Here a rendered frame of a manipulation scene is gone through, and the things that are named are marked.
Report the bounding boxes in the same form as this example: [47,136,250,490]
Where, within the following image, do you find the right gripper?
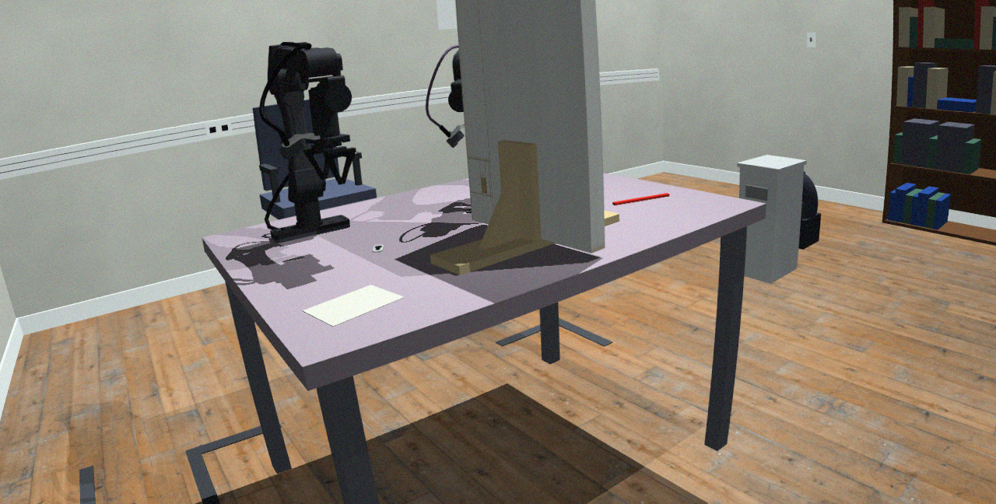
[282,112,356,185]

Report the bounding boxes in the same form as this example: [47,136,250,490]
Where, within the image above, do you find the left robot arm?
[447,50,464,148]

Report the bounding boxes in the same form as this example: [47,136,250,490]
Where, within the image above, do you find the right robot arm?
[268,44,352,240]

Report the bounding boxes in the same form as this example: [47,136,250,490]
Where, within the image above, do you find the white paper sheet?
[303,285,404,327]

